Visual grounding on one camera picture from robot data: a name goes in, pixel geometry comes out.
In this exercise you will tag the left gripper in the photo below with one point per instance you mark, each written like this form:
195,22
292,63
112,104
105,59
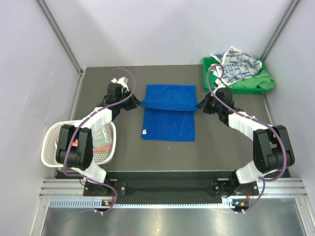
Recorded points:
134,103

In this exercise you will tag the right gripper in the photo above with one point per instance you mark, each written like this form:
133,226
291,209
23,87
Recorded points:
203,105

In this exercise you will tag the colourful rabbit print towel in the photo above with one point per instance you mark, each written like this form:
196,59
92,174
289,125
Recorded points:
102,137

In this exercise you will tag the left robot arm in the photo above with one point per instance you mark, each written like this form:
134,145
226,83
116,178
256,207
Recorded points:
75,143

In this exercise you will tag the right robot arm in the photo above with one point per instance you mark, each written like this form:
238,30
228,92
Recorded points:
272,149

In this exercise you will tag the folded towels in basket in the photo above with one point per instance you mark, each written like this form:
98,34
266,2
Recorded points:
103,149

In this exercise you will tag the green plastic tray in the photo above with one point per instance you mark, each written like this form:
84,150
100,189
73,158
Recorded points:
207,62

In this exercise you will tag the white blue patterned towel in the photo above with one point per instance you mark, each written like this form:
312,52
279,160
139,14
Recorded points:
233,65

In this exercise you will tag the green towel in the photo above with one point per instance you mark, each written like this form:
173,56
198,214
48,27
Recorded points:
261,81

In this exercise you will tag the white perforated plastic basket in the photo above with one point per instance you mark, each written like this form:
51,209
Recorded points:
49,147

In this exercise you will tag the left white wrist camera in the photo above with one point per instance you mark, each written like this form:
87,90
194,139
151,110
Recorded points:
122,81

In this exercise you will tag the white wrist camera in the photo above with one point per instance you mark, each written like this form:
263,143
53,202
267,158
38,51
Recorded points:
219,84
122,81

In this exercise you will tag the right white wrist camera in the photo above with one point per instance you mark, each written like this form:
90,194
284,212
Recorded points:
219,84

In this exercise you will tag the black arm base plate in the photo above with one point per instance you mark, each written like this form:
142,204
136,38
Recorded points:
163,188

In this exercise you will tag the grey slotted cable duct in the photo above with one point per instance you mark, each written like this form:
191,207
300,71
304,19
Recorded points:
103,204

